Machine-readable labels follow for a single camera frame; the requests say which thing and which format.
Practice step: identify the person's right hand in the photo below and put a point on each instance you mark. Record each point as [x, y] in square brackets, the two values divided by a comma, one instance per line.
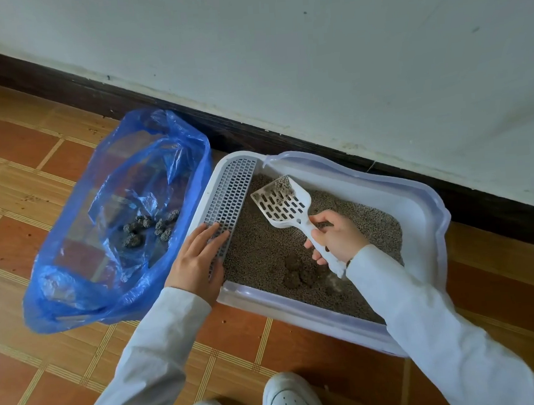
[343, 239]

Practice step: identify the person's left hand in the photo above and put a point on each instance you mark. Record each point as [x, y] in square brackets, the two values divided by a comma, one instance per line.
[191, 270]

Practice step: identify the person's left thumb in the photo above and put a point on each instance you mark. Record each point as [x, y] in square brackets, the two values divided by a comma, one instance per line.
[218, 272]

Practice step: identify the person's left middle finger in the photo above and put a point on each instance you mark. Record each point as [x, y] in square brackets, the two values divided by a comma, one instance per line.
[205, 235]

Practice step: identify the person's right thumb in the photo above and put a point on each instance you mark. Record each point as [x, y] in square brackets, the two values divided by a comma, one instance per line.
[326, 216]

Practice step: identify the white slotted litter scoop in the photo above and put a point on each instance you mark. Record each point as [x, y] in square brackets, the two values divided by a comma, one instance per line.
[286, 210]

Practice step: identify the white plastic litter box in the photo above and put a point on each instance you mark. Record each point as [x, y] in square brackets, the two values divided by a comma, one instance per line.
[416, 225]

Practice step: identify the person's left forearm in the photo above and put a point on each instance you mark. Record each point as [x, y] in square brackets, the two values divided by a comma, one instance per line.
[146, 366]

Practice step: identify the person's right forearm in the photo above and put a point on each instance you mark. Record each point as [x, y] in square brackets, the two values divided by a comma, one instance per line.
[434, 334]

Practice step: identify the grey cat litter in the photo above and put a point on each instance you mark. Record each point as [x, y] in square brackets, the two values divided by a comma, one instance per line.
[261, 251]

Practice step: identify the small litter lump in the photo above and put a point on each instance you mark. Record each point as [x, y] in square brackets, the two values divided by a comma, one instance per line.
[283, 186]

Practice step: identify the dark litter clump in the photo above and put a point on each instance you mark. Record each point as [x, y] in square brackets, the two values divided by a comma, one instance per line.
[308, 275]
[292, 280]
[294, 262]

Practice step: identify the pile of dark litter clumps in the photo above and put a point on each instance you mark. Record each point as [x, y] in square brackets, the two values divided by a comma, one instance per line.
[134, 239]

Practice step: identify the dark wooden baseboard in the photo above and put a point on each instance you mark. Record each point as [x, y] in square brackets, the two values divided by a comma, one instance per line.
[243, 135]

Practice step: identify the blue plastic bag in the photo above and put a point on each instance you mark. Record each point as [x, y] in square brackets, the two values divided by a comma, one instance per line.
[70, 280]

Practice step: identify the person's right white shoe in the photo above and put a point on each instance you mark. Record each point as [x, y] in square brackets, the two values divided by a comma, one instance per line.
[292, 401]

